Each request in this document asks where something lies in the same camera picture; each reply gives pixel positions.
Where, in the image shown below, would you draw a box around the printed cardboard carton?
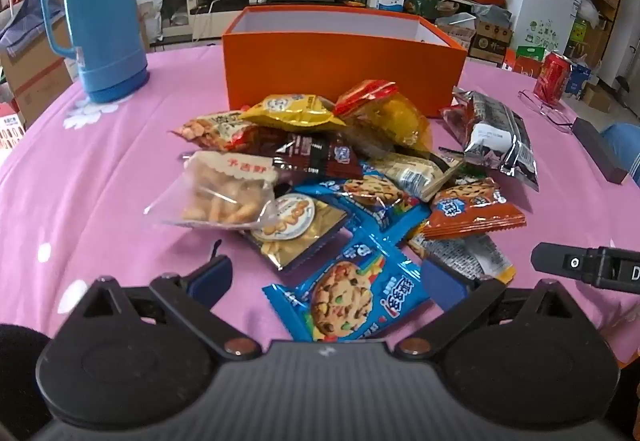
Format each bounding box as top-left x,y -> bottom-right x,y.
469,20 -> 514,68

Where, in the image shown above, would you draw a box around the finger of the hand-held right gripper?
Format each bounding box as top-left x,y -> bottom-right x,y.
531,242 -> 640,295

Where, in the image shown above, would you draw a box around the small blue cookie packet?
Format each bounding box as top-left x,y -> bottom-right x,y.
294,165 -> 432,242

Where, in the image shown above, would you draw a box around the large taped cardboard box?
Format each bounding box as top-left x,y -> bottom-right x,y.
0,15 -> 77,128

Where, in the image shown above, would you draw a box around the white and yellow snack packet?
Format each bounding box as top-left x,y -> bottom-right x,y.
409,235 -> 517,285

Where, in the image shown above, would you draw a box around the clear yellow packet red top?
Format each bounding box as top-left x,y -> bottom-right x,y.
332,79 -> 434,158

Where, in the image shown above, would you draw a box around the orange cardboard box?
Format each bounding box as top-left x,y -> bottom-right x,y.
221,5 -> 468,118

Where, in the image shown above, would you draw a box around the black case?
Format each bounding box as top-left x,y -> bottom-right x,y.
571,117 -> 629,185

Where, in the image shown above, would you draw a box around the blue chair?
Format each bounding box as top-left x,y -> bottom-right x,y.
600,122 -> 640,182

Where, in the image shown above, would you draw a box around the pink floral tablecloth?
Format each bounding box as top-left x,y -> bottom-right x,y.
0,43 -> 640,369

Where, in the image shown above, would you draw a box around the red drink can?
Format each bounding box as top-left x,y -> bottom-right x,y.
533,51 -> 574,104

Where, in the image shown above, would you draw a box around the clear bag of fried sticks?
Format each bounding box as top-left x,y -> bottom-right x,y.
144,150 -> 279,231

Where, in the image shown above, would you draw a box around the eyeglasses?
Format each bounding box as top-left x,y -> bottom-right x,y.
517,89 -> 576,134

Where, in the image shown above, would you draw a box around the blue striped bag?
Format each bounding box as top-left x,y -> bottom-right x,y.
0,0 -> 65,58

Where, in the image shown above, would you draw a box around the blue thermos jug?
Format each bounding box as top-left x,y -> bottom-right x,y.
39,0 -> 151,104

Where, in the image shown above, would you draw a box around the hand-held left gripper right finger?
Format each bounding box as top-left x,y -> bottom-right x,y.
394,258 -> 577,362

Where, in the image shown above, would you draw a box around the beige snack packet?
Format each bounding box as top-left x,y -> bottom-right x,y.
369,151 -> 465,202

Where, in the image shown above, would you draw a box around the gold packet with round label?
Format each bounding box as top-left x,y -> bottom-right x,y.
239,192 -> 352,273

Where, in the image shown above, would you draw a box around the silver and black snack packet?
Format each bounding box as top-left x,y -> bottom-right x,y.
441,87 -> 541,192

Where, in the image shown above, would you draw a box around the orange peanut snack packet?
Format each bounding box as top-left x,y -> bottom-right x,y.
169,111 -> 262,152

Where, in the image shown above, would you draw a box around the large blue cookie packet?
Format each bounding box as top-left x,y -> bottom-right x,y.
262,247 -> 434,343

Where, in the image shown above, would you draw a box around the orange cookie packet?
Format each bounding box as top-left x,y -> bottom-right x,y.
421,177 -> 528,241

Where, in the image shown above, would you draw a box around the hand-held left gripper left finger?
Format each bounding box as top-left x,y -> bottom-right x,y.
75,254 -> 264,362

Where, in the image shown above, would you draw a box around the red gift box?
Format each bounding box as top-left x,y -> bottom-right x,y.
501,48 -> 545,78

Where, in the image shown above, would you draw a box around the dark brown snack packet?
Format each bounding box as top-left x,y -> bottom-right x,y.
270,130 -> 365,186

